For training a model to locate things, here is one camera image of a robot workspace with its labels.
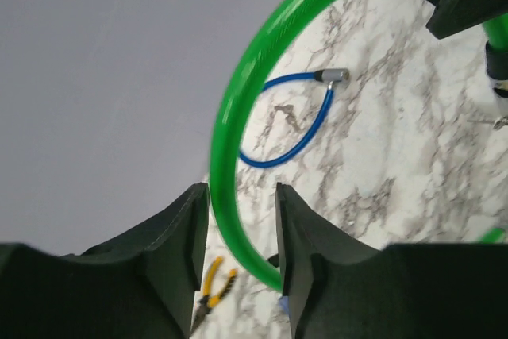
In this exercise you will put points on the yellow handled pliers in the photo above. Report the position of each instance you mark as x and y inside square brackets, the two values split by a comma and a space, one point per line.
[209, 300]

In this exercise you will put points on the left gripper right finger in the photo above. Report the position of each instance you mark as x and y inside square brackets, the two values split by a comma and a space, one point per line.
[339, 287]

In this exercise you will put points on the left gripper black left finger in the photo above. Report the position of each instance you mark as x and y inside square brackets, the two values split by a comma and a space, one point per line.
[139, 284]

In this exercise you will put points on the green cable lock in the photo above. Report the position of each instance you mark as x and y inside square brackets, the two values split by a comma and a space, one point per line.
[379, 126]

